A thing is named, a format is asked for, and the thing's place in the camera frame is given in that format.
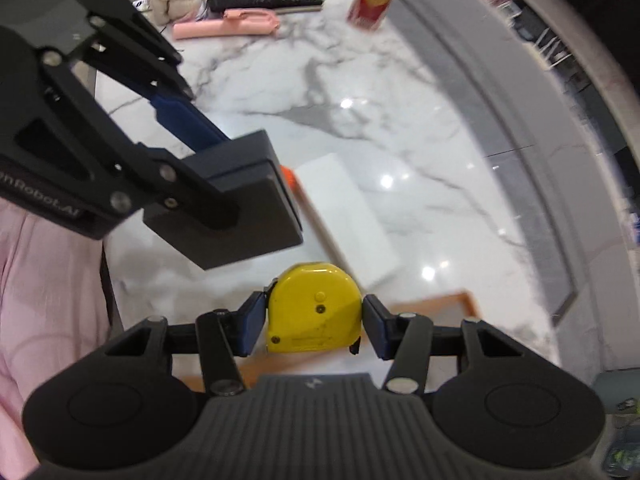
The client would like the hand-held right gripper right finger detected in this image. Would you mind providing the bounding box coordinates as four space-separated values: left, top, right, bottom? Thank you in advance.
361 294 533 393

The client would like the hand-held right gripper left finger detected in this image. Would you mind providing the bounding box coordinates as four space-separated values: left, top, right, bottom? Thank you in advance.
104 290 267 395

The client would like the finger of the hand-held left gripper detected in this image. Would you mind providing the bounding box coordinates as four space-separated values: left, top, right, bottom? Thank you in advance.
37 44 242 227
66 0 237 155

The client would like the dark grey box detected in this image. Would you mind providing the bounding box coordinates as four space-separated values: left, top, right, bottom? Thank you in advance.
141 129 306 272

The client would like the yellow tape measure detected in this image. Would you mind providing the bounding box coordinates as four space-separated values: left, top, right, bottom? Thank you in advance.
264 261 364 356

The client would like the orange cardboard box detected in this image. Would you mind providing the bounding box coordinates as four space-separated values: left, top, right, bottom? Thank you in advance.
177 154 485 393

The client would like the pink pencil case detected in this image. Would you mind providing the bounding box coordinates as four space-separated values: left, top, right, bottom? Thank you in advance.
171 8 282 42

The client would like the pink white plush toy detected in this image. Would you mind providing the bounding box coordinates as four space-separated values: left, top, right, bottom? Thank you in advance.
149 0 200 25

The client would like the black keyboard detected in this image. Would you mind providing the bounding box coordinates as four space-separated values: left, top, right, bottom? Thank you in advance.
206 0 327 15

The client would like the person's pink robe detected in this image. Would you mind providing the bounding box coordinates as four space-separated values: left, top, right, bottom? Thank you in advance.
0 195 113 471

